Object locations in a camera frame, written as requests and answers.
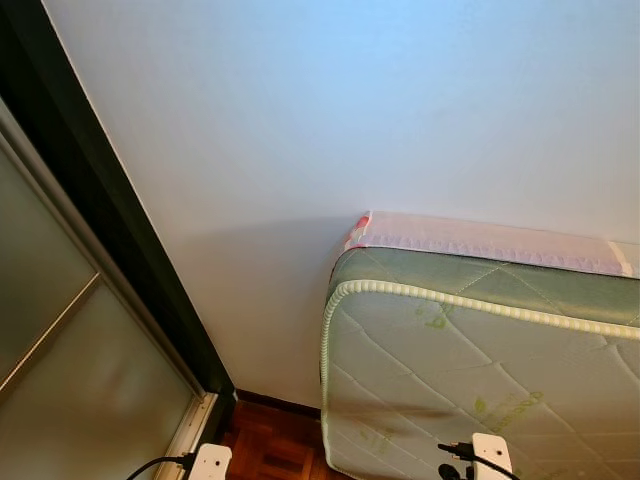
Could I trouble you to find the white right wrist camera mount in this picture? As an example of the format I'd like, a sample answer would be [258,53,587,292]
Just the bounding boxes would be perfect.
[472,432,514,480]

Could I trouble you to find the pink mesh-edged mattress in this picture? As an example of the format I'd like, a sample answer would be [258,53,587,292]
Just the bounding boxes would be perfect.
[343,211,640,279]

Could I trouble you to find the green quilted mattress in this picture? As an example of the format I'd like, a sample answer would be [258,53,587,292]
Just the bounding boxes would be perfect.
[320,245,640,480]

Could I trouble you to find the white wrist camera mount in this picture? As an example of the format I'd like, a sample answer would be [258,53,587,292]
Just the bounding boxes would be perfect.
[188,444,233,480]
[472,432,514,480]

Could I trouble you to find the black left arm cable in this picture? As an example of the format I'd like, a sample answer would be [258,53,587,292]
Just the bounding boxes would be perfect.
[127,453,196,480]

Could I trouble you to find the black door frame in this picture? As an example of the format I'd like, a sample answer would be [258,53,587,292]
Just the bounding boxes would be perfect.
[0,0,238,441]

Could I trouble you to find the frosted glass sliding door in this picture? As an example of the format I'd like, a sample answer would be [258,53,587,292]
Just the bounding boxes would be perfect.
[0,95,218,480]

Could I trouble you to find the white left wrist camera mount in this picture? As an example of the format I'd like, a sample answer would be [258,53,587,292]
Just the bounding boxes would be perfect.
[188,444,233,480]

